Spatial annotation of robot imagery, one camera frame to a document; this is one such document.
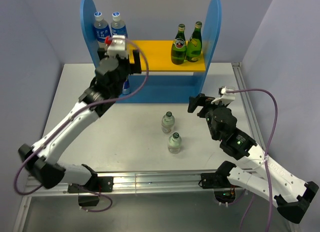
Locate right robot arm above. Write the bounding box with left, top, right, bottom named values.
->
left=187, top=93, right=319, bottom=224

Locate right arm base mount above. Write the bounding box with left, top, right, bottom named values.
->
left=198, top=172, right=247, bottom=207

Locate front clear glass bottle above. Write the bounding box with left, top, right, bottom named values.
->
left=167, top=132, right=182, bottom=154

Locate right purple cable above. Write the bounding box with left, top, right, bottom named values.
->
left=224, top=88, right=279, bottom=232

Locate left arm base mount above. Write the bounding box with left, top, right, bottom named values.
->
left=67, top=176, right=114, bottom=212

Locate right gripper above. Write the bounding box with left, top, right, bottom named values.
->
left=187, top=93, right=229, bottom=140

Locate green Perrier bottle red label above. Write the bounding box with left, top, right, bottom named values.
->
left=171, top=24, right=187, bottom=65

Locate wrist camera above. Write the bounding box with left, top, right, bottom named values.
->
left=104, top=35, right=129, bottom=59
left=211, top=86, right=236, bottom=106

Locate Pocari Sweat bottle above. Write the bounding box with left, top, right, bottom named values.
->
left=93, top=12, right=111, bottom=48
left=111, top=12, right=128, bottom=38

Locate clear glass bottle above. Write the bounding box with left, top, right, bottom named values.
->
left=161, top=111, right=175, bottom=134
left=167, top=132, right=182, bottom=154

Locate purple cable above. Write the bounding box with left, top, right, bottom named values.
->
left=224, top=88, right=279, bottom=232
left=13, top=38, right=150, bottom=212

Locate green Perrier lemon bottle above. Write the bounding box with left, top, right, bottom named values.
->
left=186, top=21, right=202, bottom=62

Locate blue and yellow shelf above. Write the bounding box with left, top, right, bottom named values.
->
left=80, top=0, right=222, bottom=103

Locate right Red Bull can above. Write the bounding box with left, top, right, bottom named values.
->
left=122, top=77, right=131, bottom=95

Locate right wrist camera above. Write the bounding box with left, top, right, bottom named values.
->
left=211, top=86, right=236, bottom=106

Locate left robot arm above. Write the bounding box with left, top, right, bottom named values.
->
left=18, top=50, right=142, bottom=191

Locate aluminium mounting rail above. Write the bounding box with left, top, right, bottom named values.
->
left=24, top=169, right=216, bottom=197

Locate rear clear glass bottle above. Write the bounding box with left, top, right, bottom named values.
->
left=161, top=111, right=175, bottom=134

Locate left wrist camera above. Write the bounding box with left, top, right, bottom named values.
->
left=104, top=35, right=129, bottom=59

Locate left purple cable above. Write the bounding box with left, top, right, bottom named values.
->
left=13, top=38, right=150, bottom=212

